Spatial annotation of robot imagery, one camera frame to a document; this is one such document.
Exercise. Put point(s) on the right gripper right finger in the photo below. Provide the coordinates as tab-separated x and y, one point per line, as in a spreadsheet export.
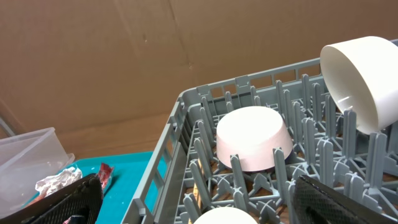
317	203

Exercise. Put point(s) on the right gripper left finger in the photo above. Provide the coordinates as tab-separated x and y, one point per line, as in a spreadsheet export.
81	200

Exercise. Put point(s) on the red snack wrapper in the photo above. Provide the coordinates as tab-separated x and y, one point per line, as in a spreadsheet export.
105	175

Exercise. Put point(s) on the white paper ball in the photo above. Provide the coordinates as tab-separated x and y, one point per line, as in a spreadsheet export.
53	183

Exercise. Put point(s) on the white cup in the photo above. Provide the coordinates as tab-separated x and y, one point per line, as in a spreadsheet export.
225	215

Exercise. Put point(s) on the pink-white bowl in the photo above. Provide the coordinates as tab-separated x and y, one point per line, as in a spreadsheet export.
252	133

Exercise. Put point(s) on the white bowl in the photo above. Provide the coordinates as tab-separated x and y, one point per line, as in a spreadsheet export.
361	75

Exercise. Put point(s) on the grey dishwasher rack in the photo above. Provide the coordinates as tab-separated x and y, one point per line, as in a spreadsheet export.
184	177

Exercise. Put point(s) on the teal serving tray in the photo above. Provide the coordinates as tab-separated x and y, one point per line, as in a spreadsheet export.
128	171

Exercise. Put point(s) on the clear plastic storage bin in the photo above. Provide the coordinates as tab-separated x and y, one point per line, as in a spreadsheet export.
26	159

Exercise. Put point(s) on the brown cardboard backdrop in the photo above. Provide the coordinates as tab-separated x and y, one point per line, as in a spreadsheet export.
106	74

